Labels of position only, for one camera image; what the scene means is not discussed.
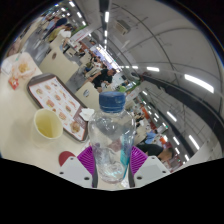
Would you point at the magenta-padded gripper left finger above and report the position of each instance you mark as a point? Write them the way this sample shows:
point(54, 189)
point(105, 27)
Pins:
point(75, 168)

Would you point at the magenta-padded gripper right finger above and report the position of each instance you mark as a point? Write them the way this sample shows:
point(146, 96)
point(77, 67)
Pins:
point(150, 168)

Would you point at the clear bottle with blue cap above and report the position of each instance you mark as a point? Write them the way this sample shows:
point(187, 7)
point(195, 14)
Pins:
point(110, 133)

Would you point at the cream paper cup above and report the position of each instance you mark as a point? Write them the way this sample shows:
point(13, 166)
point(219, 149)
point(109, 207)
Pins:
point(46, 125)

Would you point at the white paper napkin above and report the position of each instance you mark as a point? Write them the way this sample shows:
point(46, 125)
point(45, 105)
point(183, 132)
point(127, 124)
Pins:
point(86, 114)

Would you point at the beige chair with round hole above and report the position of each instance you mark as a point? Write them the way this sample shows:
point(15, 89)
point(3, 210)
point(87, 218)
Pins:
point(87, 96)
point(60, 65)

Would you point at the printed paper tray liner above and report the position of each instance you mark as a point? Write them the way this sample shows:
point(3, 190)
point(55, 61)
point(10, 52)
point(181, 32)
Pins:
point(55, 98)

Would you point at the brown food tray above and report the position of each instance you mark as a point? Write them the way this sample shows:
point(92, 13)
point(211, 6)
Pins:
point(31, 93)

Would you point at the ceiling lights group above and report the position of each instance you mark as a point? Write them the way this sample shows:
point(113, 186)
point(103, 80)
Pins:
point(199, 83)

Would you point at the fries in paper wrapper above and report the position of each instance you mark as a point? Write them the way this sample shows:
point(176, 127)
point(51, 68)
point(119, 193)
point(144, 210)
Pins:
point(23, 68)

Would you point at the ceiling air conditioner unit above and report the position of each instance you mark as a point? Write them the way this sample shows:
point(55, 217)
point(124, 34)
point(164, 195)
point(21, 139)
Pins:
point(122, 27)

